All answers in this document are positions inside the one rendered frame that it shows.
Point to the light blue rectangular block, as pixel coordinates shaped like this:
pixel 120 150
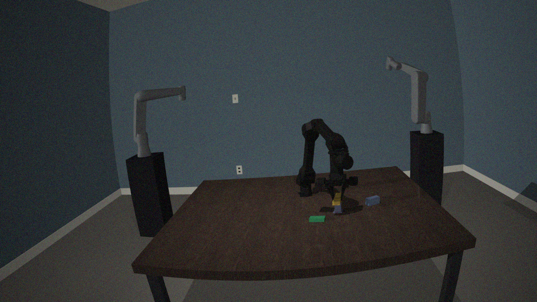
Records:
pixel 372 200

